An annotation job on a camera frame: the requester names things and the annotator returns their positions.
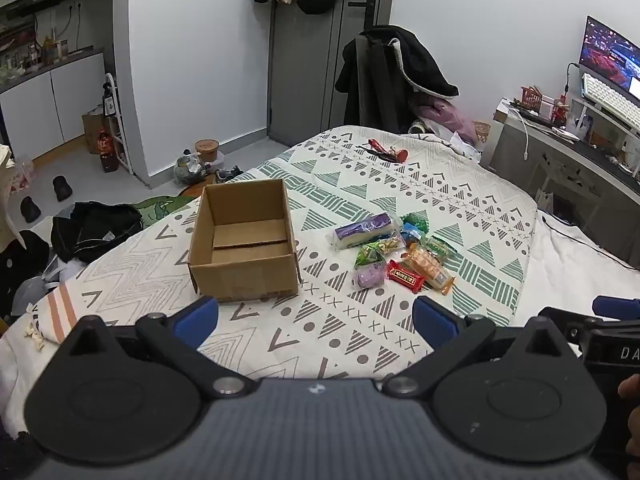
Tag red toy basket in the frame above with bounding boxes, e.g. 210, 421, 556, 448
520, 85, 546, 113

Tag long purple snack packet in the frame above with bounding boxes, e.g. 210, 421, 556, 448
325, 212, 403, 251

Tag black bag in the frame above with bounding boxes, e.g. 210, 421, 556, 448
50, 201, 146, 263

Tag jar with bamboo lid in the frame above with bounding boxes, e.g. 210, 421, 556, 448
195, 139, 221, 163

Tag white kitchen base cabinet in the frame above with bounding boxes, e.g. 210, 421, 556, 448
0, 50, 108, 158

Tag computer monitor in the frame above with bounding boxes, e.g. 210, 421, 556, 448
578, 16, 640, 93

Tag white papers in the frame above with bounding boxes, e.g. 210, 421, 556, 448
10, 255, 86, 316

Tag bright green nut packet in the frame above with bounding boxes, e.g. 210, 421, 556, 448
354, 237, 406, 268

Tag white metal rack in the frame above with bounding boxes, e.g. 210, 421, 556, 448
102, 72, 136, 176

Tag black door handle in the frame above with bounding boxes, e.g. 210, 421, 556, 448
348, 0, 377, 31

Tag dark cloth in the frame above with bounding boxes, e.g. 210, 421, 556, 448
0, 230, 51, 331

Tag red label cola bottle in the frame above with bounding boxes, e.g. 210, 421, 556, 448
97, 130, 121, 173

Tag pink garment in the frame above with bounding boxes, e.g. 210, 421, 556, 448
412, 97, 478, 146

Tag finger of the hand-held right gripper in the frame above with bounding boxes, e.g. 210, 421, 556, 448
539, 306, 593, 343
593, 296, 640, 319

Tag white bed sheet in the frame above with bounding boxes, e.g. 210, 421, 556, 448
510, 207, 640, 328

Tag white crumpled tissue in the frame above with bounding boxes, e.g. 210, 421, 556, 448
24, 321, 48, 353

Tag person's right hand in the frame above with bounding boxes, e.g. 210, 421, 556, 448
618, 374, 640, 457

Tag round purple snack packet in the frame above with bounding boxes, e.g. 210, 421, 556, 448
353, 261, 388, 290

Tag grey door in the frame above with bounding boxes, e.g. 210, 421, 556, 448
267, 0, 396, 146

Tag brown paper bag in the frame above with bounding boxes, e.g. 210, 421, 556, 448
81, 110, 108, 156

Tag kitchen bottles and jars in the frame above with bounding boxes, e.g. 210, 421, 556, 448
0, 20, 71, 86

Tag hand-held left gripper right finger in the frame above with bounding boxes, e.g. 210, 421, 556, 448
380, 296, 571, 400

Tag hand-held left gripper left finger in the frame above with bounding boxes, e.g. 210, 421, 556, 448
67, 296, 258, 400

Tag green dinosaur rug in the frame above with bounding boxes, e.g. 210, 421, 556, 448
132, 195, 201, 231

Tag white keyboard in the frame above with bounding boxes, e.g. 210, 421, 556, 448
581, 72, 640, 133

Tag grey plastic bag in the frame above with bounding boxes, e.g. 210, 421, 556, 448
174, 154, 207, 188

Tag orange cracker packet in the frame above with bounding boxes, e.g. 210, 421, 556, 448
402, 242, 456, 295

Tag white charging cable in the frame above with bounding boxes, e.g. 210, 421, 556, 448
505, 102, 533, 161

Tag white crumpled paper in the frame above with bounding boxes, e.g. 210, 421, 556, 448
447, 130, 483, 158

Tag black cable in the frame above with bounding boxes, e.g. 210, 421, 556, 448
537, 207, 640, 273

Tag brown cardboard box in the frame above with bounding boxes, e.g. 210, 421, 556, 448
187, 178, 301, 303

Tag green striped snack packet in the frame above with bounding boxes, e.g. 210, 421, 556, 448
425, 235, 458, 261

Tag black fleece-lined jacket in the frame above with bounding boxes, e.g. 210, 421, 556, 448
335, 25, 460, 101

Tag red candy bar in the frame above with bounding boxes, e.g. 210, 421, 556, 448
386, 260, 426, 292

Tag pack of water bottles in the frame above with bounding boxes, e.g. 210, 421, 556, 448
10, 155, 38, 191

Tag white side table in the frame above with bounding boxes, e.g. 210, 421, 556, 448
487, 105, 640, 271

